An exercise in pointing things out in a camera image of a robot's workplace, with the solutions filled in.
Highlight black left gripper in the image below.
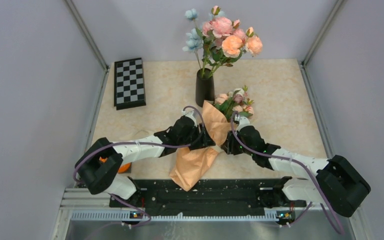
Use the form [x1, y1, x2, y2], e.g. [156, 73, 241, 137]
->
[178, 122, 216, 151]

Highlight orange paper bouquet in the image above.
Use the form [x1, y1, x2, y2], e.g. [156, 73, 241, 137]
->
[169, 85, 254, 191]

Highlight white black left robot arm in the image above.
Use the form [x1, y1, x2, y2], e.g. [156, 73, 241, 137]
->
[73, 106, 215, 207]

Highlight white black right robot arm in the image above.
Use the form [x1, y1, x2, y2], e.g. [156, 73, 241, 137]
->
[223, 112, 372, 218]

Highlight black cylindrical vase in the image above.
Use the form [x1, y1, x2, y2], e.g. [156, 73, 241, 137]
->
[195, 68, 215, 107]

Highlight pink orange blue flowers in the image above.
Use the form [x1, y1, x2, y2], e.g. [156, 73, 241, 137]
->
[182, 5, 263, 79]

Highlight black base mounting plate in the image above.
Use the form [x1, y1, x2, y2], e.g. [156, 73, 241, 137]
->
[77, 178, 343, 218]

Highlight black grey chessboard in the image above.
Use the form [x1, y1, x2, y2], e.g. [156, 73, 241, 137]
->
[113, 57, 146, 110]

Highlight orange curved toy track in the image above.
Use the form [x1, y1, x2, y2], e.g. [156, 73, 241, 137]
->
[99, 157, 132, 174]

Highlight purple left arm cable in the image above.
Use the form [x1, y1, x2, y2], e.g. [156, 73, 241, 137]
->
[72, 105, 206, 229]

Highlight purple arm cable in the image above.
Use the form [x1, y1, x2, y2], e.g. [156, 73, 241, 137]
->
[72, 105, 206, 229]
[230, 110, 345, 235]

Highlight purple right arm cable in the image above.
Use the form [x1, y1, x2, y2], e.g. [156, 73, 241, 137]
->
[230, 110, 345, 235]

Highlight aluminium frame rail right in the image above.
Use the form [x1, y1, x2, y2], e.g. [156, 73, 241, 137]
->
[301, 0, 347, 69]

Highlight aluminium frame rail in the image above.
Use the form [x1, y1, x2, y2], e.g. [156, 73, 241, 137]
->
[301, 0, 347, 69]
[51, 187, 375, 240]
[63, 0, 109, 71]

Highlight aluminium front frame rail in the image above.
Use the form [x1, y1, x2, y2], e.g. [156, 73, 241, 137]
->
[51, 187, 375, 240]

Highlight aluminium frame rail left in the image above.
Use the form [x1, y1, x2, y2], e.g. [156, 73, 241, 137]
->
[63, 0, 109, 71]

